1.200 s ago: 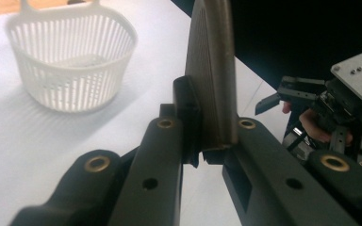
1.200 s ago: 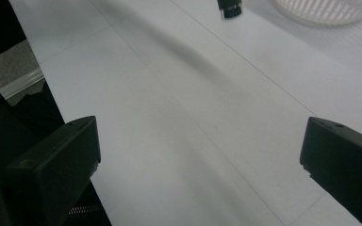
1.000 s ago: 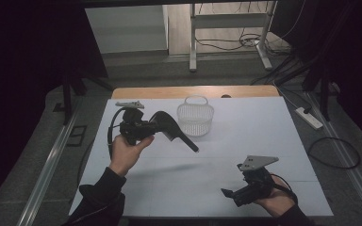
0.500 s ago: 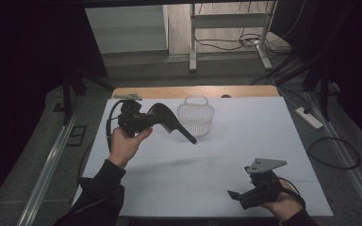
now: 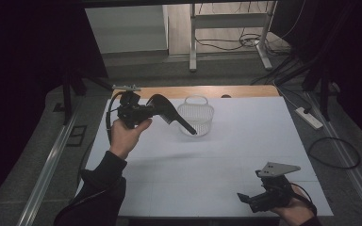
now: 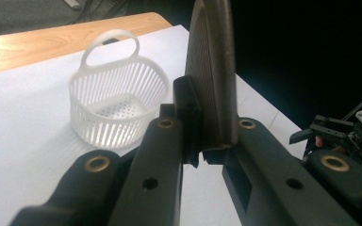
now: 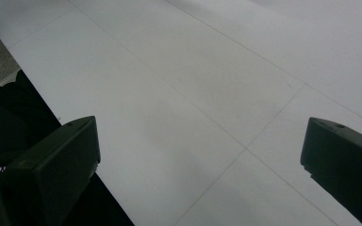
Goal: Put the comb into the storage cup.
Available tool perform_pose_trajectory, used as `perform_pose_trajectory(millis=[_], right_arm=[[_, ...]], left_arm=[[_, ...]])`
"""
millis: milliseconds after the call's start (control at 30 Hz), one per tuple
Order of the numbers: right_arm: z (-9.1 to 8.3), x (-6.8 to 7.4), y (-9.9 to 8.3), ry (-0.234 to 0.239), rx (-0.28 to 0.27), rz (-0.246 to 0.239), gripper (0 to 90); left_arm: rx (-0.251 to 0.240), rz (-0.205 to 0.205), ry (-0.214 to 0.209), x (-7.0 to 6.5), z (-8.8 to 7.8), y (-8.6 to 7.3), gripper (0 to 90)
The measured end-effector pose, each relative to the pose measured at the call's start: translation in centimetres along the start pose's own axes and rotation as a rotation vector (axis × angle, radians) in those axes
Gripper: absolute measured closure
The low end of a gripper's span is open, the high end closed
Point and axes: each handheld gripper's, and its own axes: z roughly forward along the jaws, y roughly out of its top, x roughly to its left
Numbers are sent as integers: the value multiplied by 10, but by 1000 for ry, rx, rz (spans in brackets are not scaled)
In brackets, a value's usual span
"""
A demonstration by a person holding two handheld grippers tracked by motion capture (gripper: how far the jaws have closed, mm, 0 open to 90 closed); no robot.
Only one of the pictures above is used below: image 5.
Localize white power strip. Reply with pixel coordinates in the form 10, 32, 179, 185
294, 106, 324, 131

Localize tangled black floor cables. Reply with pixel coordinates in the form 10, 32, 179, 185
194, 0, 307, 58

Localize white plastic mesh basket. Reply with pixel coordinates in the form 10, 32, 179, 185
176, 95, 215, 137

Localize white paper table cover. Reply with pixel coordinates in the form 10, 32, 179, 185
74, 95, 335, 218

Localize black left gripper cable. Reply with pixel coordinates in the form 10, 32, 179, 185
53, 90, 127, 226

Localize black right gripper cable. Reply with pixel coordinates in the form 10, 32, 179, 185
289, 182, 319, 217

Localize white metal desk frame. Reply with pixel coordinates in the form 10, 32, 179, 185
189, 0, 278, 73

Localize aluminium floor rail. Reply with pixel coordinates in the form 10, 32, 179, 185
16, 93, 88, 226
304, 91, 362, 226

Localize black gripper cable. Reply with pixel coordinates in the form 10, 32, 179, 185
53, 90, 127, 226
289, 182, 319, 217

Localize person's left hand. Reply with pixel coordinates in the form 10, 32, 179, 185
108, 118, 154, 160

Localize black handled comb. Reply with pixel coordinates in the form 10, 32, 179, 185
145, 93, 198, 136

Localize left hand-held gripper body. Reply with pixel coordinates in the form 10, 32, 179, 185
111, 84, 156, 130

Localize black tripod stand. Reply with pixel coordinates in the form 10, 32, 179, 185
59, 70, 115, 126
272, 53, 342, 122

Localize person's right hand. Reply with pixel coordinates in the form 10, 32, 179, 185
269, 184, 317, 226

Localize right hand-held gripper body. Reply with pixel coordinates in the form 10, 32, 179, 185
255, 161, 302, 212

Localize black looped floor cable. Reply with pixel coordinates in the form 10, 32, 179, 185
306, 137, 362, 170

